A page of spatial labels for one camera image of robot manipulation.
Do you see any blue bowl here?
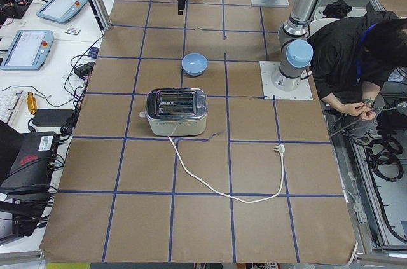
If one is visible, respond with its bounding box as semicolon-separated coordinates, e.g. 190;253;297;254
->
181;53;208;76

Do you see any person right hand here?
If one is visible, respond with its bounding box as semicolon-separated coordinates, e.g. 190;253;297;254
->
340;103;365;116

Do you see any person left hand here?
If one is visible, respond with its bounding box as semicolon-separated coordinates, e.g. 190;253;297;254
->
359;102;376;121

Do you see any silver toaster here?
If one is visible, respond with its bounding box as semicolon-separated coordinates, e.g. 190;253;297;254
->
139;88;208;137

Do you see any small printed card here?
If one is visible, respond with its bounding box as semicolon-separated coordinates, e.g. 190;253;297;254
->
66;27;81;35

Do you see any upper teach pendant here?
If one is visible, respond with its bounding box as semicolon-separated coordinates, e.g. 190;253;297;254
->
36;0;88;24

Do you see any teach pendant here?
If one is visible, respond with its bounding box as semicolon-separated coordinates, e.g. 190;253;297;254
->
1;30;54;71
36;0;88;24

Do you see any lower teach pendant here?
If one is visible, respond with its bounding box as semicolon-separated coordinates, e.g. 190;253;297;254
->
1;30;54;71

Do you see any person in black shirt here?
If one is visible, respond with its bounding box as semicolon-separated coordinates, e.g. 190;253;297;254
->
307;11;406;141

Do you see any orange tool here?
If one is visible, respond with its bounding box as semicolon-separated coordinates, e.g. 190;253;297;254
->
27;92;37;115

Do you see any black power brick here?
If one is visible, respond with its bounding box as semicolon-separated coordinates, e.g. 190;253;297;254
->
32;109;74;127

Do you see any white keyboard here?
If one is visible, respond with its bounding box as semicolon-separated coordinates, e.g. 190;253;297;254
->
1;90;27;127

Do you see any black computer box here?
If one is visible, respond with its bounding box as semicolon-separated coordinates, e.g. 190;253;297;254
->
1;132;59;197

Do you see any white toaster power cord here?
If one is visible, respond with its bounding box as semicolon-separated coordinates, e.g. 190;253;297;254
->
167;135;286;204

